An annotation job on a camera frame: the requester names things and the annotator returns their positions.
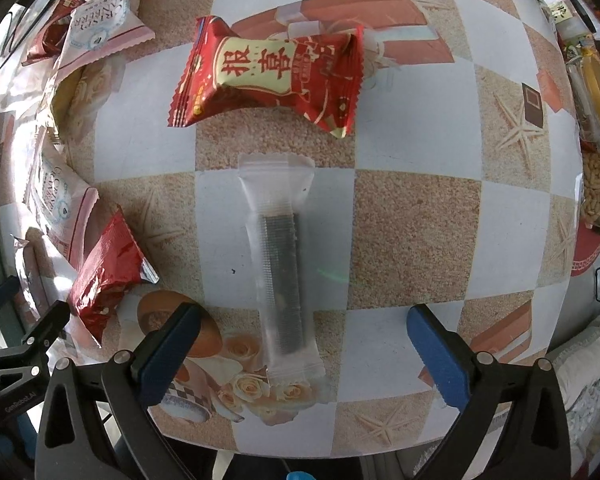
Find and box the white patterned cushion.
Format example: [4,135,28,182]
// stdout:
[545,305,600,461]

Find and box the red foil packet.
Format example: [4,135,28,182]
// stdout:
[67,205,160,346]

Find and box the gold packet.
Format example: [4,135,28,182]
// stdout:
[49,65,88,128]

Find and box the glass jar with yellow lid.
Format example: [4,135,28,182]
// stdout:
[565,45,600,156]

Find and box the white and pink packet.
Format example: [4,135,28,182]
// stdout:
[27,150,99,271]
[55,0,157,78]

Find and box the black cable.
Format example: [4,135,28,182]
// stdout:
[0,0,76,73]

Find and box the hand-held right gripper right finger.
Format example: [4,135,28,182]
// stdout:
[406,303,573,480]

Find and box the red packet with cream label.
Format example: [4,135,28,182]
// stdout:
[167,15,365,139]

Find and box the clear packet with dark bar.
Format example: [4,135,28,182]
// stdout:
[236,153,331,403]

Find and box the white box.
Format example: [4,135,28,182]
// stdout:
[540,0,581,26]

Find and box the dark red packet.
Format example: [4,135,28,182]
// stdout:
[22,0,86,66]

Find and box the red round mat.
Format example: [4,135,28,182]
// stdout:
[570,227,600,277]

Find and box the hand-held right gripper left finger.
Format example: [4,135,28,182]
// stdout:
[34,301,203,480]

